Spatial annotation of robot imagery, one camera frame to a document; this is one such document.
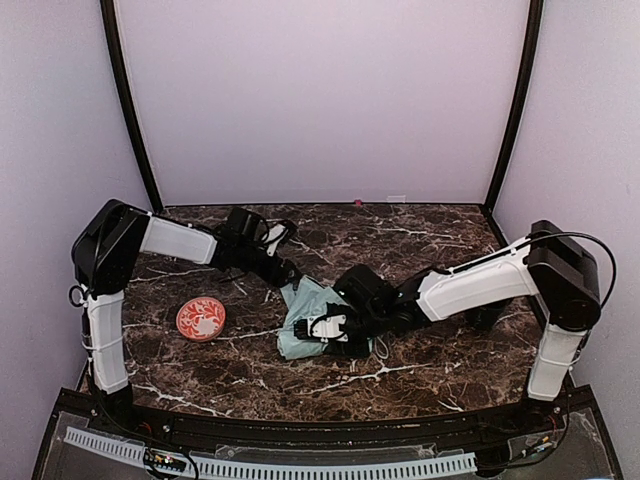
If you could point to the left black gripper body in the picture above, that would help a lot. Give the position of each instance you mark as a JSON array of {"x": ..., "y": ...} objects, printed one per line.
[{"x": 285, "y": 273}]

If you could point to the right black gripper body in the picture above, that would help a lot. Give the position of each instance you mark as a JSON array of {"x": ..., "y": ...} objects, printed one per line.
[{"x": 353, "y": 330}]

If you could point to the mint green folding umbrella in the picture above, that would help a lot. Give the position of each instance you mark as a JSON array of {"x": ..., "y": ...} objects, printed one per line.
[{"x": 308, "y": 299}]

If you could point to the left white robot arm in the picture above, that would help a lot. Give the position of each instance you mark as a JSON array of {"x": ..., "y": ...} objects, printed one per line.
[{"x": 105, "y": 254}]

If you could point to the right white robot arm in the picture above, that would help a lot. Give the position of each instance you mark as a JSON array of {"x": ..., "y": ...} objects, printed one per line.
[{"x": 548, "y": 263}]

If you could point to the orange patterned ceramic bowl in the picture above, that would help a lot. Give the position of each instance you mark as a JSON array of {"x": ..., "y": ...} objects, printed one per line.
[{"x": 201, "y": 319}]

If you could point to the dark green ceramic cup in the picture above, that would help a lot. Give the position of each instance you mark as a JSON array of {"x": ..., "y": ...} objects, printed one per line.
[{"x": 483, "y": 318}]

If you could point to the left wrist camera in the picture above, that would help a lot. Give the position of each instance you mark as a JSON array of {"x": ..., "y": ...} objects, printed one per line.
[{"x": 277, "y": 234}]

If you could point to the black front table rail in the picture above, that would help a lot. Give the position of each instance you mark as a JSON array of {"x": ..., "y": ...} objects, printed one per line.
[{"x": 476, "y": 429}]

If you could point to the white slotted cable duct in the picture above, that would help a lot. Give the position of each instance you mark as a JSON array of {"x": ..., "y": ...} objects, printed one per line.
[{"x": 164, "y": 464}]

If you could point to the left black frame post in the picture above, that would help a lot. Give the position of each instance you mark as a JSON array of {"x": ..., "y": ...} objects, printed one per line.
[{"x": 128, "y": 109}]

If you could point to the black frame post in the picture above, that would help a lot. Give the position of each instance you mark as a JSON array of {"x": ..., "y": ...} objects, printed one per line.
[
  {"x": 524, "y": 74},
  {"x": 128, "y": 109}
]

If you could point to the right black frame post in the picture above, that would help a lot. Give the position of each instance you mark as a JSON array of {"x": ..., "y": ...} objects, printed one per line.
[{"x": 524, "y": 74}]

